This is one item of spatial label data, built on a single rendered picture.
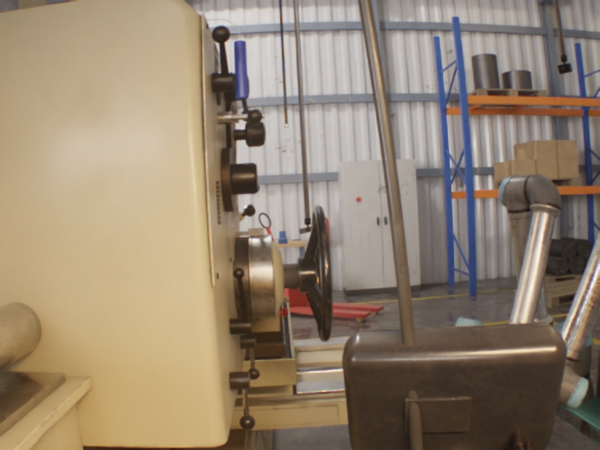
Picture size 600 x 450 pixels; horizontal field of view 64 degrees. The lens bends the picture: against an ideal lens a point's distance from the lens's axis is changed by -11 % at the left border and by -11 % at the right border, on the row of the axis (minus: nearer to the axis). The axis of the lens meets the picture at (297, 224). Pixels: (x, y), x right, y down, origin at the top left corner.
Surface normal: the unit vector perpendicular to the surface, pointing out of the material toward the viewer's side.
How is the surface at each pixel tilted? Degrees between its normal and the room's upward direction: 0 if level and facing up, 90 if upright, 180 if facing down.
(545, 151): 90
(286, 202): 90
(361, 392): 109
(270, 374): 90
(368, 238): 90
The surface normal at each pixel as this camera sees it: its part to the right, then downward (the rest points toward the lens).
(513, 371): -0.19, 0.38
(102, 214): 0.04, 0.04
